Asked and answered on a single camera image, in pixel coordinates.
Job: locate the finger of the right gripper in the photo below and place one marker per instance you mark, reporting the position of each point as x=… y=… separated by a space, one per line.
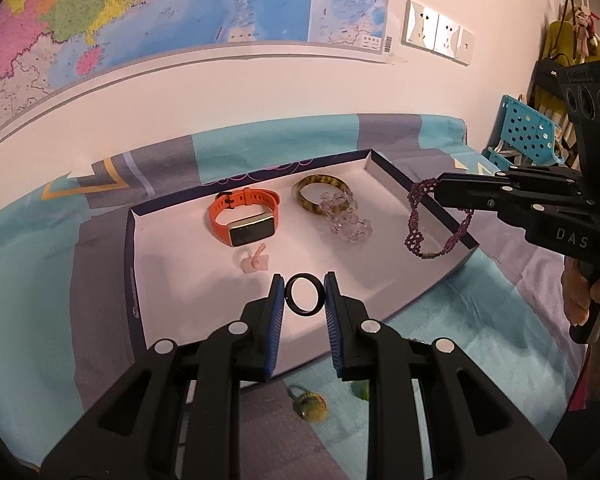
x=485 y=192

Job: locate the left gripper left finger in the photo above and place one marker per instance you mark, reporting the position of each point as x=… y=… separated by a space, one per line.
x=174 y=414

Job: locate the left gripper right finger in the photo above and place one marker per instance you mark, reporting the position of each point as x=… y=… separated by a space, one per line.
x=432 y=412

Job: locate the tortoiseshell bangle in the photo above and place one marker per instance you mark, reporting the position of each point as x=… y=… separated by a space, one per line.
x=323 y=194

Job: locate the orange smart watch band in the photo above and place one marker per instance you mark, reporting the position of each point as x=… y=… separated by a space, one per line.
x=242 y=217

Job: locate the person's right hand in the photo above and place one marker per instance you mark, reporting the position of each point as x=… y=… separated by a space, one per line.
x=578 y=293

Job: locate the blue perforated plastic basket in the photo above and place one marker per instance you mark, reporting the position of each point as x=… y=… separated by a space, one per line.
x=522 y=136

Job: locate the yellow garment on hanger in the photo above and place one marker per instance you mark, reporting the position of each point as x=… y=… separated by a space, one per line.
x=573 y=38

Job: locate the dark blue box tray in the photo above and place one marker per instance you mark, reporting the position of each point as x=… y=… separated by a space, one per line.
x=182 y=283

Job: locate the teal grey bed sheet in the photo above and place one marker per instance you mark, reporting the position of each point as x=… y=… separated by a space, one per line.
x=64 y=331

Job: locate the white wall socket panel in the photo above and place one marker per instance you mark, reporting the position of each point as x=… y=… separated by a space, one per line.
x=428 y=30

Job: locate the colourful wall map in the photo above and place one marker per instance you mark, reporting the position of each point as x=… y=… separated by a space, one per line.
x=46 y=45

